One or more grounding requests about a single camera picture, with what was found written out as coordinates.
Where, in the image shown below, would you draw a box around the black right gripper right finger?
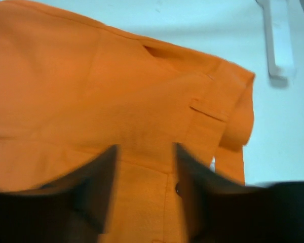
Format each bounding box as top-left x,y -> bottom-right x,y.
176,144 -> 304,242

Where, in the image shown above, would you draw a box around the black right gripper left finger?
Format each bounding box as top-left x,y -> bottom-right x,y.
0,145 -> 118,242

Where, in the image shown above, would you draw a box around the orange trousers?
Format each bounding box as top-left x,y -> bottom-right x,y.
0,1 -> 254,242

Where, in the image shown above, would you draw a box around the white garment rack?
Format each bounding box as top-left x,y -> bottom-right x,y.
257,1 -> 294,79

